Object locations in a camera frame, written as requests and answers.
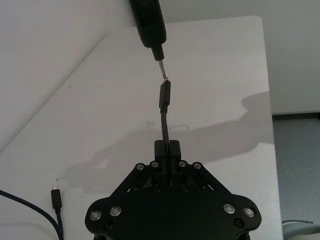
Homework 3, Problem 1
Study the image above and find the black handheld tool with bit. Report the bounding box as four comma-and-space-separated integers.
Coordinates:
128, 0, 168, 81

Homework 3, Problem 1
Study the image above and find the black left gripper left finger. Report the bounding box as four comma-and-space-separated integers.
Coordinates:
86, 140, 167, 222

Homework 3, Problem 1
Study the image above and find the pale grey round object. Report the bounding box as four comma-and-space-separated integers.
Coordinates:
281, 219, 315, 240

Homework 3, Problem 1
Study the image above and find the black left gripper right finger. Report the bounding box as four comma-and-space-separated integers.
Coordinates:
169, 140, 260, 222

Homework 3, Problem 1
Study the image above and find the black braided cable with plug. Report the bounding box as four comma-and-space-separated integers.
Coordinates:
50, 185, 65, 240

